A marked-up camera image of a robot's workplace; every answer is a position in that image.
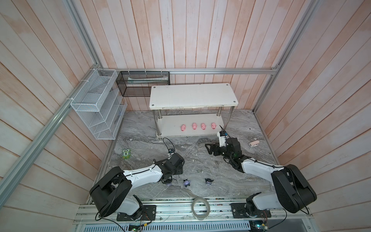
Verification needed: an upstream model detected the black mesh basket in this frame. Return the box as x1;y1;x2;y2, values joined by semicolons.
116;71;171;97

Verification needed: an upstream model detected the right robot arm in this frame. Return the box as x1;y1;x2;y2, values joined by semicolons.
205;136;317;217

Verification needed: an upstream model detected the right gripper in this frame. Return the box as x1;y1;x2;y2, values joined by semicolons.
205;142;233;162

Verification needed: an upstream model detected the green frog block toy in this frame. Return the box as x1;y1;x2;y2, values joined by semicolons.
122;149;131;160

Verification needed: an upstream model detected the pink small toy right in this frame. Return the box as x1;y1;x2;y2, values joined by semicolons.
249;140;260;148

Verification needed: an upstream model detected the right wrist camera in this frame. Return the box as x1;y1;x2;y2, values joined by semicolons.
218;130;227;147

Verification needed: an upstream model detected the purple figure middle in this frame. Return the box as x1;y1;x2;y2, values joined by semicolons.
183;179;190;188

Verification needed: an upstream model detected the white two-tier shelf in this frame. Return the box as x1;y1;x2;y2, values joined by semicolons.
149;83;239;137

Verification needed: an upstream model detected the clear tape roll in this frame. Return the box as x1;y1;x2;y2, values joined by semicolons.
191;197;211;220

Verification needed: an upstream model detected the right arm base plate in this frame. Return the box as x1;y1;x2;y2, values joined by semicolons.
230;203;271;218

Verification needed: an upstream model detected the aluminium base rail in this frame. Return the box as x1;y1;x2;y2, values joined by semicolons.
73;198;314;225

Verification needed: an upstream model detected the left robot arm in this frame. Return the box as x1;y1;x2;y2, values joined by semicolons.
89;153;185;220

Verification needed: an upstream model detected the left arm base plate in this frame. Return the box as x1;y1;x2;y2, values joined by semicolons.
117;205;157;222

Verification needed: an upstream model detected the white wire mesh rack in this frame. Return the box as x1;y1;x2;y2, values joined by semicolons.
71;69;128;140

